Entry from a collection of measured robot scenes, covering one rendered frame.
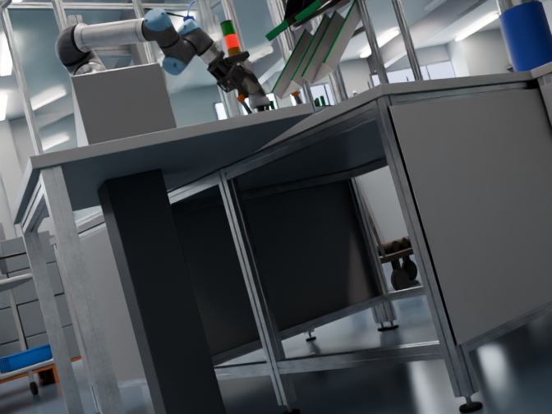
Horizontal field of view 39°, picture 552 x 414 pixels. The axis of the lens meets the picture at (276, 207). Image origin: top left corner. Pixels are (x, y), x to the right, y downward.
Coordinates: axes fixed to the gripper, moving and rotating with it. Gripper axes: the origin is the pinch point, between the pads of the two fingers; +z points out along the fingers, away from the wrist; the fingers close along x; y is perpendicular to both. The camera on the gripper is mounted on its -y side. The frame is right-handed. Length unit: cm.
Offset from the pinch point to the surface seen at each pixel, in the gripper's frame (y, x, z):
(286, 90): 9.5, 21.6, -0.2
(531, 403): 85, 87, 69
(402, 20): -18, 53, 9
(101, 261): 44, -95, 14
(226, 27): -27.4, -17.4, -18.3
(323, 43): -1.7, 37.0, -3.8
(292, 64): -0.3, 21.9, -3.2
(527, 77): -18, 75, 47
